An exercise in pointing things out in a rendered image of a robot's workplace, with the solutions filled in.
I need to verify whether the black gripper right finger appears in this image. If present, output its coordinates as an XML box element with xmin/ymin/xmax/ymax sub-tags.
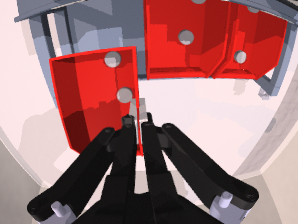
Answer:
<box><xmin>139</xmin><ymin>98</ymin><xmax>259</xmax><ymax>224</ymax></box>

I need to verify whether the red bin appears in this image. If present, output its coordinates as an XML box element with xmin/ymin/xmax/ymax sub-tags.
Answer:
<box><xmin>49</xmin><ymin>46</ymin><xmax>144</xmax><ymax>157</ymax></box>
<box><xmin>143</xmin><ymin>0</ymin><xmax>231</xmax><ymax>80</ymax></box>
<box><xmin>211</xmin><ymin>2</ymin><xmax>288</xmax><ymax>80</ymax></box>

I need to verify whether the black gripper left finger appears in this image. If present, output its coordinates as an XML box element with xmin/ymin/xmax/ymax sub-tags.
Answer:
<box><xmin>27</xmin><ymin>98</ymin><xmax>139</xmax><ymax>224</ymax></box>

